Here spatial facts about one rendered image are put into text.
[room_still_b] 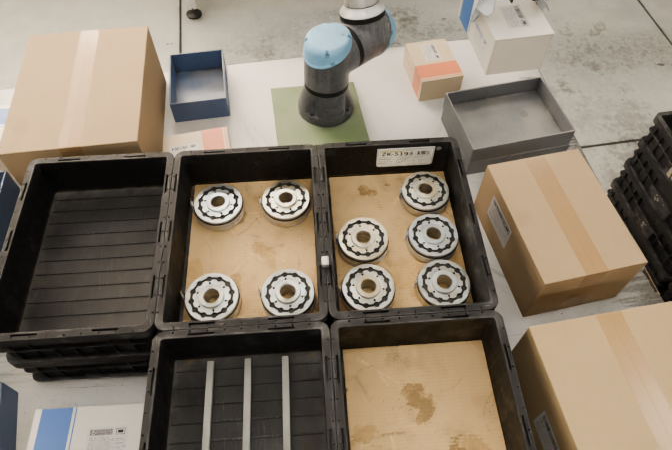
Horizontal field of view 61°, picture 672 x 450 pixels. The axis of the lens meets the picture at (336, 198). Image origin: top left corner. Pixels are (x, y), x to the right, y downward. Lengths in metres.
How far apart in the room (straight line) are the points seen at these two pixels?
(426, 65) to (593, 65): 1.52
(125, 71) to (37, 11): 2.00
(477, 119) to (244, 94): 0.65
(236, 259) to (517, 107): 0.85
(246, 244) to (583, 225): 0.70
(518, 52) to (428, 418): 0.71
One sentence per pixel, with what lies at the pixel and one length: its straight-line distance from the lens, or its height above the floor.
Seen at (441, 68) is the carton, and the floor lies 0.77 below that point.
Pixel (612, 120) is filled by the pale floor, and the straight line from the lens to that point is 2.80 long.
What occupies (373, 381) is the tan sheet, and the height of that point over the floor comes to 0.83.
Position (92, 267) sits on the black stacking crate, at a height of 0.83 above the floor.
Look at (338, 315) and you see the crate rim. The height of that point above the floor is 0.93.
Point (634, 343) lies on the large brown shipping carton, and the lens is 1.14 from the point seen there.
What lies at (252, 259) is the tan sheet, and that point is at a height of 0.83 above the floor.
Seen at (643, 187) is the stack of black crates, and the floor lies 0.38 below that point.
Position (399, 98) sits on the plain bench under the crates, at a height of 0.70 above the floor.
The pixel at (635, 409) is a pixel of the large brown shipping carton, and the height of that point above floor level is 0.90.
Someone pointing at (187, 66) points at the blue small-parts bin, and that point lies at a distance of 1.74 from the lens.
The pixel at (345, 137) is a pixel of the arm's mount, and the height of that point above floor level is 0.73.
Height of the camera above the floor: 1.84
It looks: 55 degrees down
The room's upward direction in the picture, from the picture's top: straight up
